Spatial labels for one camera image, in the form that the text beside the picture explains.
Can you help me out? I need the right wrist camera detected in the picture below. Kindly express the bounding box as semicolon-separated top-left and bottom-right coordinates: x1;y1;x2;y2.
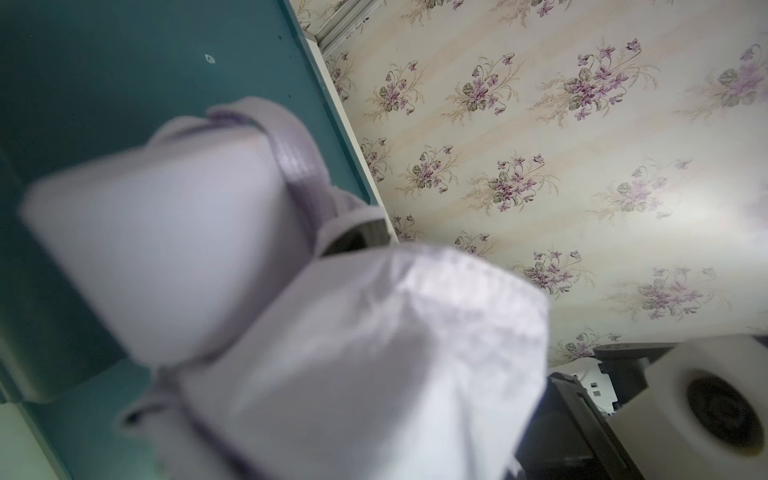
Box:
608;335;767;479

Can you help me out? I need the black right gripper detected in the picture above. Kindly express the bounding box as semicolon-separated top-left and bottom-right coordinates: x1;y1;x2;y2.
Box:
515;342;675;479

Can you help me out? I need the purple umbrella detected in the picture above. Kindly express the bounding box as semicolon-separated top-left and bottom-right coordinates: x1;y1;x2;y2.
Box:
19;97;549;479

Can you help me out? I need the teal drawer cabinet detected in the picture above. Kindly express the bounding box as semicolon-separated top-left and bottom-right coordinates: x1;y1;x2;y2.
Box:
1;1;374;479

